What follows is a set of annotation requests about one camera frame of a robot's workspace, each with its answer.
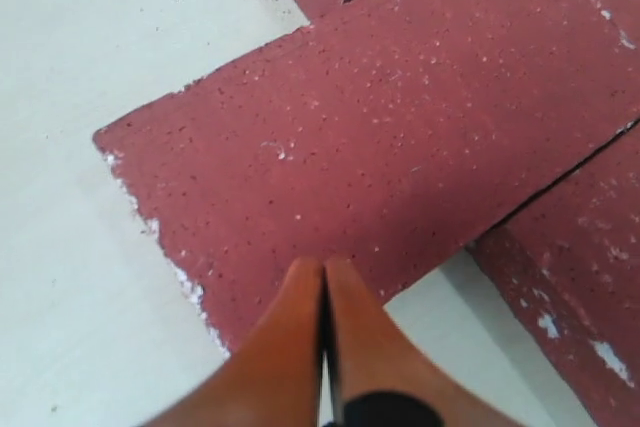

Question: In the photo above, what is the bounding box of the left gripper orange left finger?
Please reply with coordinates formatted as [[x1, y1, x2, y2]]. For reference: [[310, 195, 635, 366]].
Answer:
[[147, 257, 323, 426]]

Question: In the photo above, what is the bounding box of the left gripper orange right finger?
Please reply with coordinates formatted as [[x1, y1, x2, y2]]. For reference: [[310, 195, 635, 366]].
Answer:
[[325, 257, 519, 426]]

